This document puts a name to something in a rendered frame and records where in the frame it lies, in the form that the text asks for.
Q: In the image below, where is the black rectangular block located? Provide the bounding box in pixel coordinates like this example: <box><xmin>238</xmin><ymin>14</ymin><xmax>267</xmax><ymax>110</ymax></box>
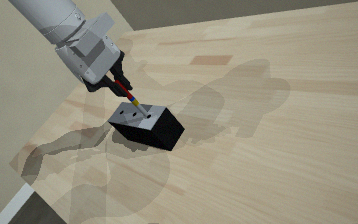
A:
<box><xmin>108</xmin><ymin>102</ymin><xmax>185</xmax><ymax>151</ymax></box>

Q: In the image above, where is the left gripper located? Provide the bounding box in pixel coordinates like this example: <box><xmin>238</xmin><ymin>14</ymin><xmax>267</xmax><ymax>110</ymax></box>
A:
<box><xmin>55</xmin><ymin>34</ymin><xmax>133</xmax><ymax>97</ymax></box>

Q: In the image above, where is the red and grey striped pin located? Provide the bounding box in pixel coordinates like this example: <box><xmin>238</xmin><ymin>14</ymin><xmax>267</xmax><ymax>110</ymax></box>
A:
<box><xmin>114</xmin><ymin>80</ymin><xmax>149</xmax><ymax>117</ymax></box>

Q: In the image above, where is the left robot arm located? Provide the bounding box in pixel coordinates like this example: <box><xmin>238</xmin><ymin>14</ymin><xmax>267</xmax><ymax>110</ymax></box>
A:
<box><xmin>8</xmin><ymin>0</ymin><xmax>115</xmax><ymax>58</ymax></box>

